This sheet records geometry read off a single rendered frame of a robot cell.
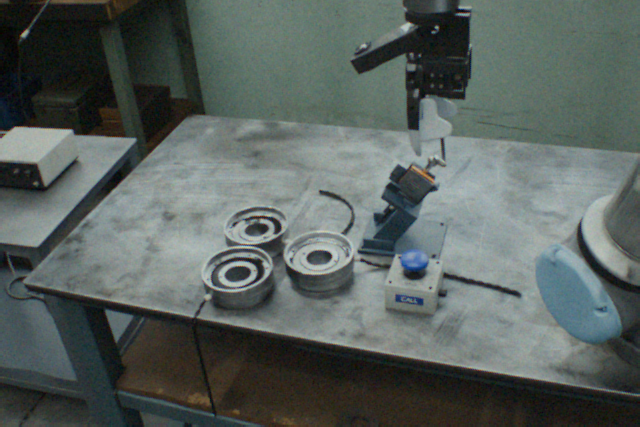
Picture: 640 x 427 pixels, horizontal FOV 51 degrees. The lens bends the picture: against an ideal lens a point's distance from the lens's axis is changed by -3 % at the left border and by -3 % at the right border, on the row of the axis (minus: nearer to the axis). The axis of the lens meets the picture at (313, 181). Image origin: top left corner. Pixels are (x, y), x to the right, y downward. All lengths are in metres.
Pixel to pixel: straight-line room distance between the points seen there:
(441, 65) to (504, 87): 1.69
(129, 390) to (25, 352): 0.71
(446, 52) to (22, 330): 1.48
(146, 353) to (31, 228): 0.39
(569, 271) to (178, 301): 0.58
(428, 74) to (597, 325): 0.40
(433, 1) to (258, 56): 1.96
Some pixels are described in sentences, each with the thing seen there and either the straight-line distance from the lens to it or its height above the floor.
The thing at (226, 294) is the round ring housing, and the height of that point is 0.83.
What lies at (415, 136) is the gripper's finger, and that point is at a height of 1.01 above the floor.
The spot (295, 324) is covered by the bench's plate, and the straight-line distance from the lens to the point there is 0.99.
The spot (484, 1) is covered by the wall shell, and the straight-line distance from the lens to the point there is 2.50.
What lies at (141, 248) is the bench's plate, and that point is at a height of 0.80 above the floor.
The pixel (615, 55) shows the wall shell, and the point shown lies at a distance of 2.55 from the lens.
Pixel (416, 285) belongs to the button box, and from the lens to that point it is 0.97.
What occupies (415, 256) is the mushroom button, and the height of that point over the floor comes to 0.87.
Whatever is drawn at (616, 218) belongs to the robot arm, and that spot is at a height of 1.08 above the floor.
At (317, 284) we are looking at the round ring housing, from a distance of 1.02.
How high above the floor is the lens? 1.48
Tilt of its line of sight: 32 degrees down
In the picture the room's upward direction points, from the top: 6 degrees counter-clockwise
